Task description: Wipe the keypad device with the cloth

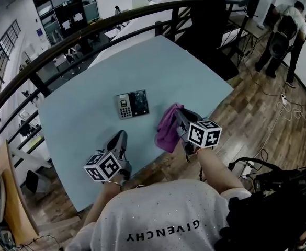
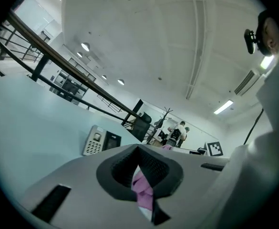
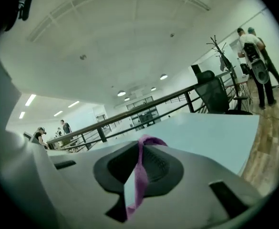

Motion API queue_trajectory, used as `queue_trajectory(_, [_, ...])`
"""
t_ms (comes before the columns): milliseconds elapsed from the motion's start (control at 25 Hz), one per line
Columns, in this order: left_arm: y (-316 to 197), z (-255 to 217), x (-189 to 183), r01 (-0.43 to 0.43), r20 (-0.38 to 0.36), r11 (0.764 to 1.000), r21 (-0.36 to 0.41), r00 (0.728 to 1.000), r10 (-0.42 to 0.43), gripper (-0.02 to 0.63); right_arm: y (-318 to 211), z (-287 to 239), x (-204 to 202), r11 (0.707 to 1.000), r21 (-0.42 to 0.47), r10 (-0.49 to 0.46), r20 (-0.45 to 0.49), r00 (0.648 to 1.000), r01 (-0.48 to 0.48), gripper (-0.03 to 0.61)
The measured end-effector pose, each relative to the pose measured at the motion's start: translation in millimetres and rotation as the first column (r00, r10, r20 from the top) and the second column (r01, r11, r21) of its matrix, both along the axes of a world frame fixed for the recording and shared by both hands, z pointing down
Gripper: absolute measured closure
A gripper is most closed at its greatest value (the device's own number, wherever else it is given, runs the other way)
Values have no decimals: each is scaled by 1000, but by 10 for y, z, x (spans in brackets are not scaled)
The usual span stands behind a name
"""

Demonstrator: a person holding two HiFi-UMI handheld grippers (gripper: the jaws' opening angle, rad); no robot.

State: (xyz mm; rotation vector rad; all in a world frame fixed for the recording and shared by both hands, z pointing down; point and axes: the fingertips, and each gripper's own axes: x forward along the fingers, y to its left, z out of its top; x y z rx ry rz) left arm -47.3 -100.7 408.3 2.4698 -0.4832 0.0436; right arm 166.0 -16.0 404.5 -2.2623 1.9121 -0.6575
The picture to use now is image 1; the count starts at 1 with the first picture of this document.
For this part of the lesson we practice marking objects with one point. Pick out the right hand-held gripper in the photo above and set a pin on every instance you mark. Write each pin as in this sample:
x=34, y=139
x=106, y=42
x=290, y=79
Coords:
x=205, y=135

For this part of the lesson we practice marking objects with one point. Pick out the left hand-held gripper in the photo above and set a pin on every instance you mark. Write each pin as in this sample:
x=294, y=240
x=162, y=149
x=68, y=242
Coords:
x=103, y=167

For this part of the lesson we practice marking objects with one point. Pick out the purple cloth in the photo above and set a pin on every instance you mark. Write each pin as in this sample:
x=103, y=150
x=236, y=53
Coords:
x=168, y=129

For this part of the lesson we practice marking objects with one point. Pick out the black keypad terminal device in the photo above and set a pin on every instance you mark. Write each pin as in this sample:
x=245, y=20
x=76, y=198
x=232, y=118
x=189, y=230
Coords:
x=139, y=103

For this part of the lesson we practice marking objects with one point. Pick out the person's right forearm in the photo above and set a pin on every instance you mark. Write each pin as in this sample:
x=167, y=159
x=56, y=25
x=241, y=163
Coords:
x=218, y=171

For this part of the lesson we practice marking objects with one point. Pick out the person's left forearm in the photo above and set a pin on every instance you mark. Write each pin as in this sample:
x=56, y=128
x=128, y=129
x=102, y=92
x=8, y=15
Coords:
x=103, y=203

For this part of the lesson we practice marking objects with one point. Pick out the black shoulder bag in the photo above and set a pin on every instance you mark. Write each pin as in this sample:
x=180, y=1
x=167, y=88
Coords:
x=273, y=213

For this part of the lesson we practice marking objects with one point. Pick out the light blue table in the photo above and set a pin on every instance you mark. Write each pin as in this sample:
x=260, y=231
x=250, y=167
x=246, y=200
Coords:
x=90, y=114

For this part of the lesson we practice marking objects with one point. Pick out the white power strip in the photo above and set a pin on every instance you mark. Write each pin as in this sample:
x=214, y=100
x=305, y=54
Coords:
x=284, y=99
x=247, y=169

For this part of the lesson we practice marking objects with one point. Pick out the person's white shirt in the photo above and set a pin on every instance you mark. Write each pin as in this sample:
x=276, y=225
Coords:
x=163, y=213

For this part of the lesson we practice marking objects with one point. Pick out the black white waste bin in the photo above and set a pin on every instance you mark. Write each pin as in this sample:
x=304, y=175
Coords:
x=32, y=182

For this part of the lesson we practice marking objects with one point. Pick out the black curved railing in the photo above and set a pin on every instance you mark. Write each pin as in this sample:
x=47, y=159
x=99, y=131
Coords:
x=40, y=85

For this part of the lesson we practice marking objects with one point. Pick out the black mesh chair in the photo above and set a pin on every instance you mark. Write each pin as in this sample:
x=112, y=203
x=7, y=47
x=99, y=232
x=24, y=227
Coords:
x=207, y=22

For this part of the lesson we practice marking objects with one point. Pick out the wooden table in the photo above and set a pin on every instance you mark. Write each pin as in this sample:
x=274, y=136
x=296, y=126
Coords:
x=16, y=205

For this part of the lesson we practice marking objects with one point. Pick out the black coat stand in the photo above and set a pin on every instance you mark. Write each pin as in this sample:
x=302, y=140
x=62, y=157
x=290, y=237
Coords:
x=253, y=1

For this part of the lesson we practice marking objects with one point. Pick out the blue wall sign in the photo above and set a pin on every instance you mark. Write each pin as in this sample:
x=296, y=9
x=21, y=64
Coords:
x=39, y=32

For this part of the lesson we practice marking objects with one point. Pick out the dark glass window wall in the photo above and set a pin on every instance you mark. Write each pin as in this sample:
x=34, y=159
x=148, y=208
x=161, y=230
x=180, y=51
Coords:
x=63, y=9

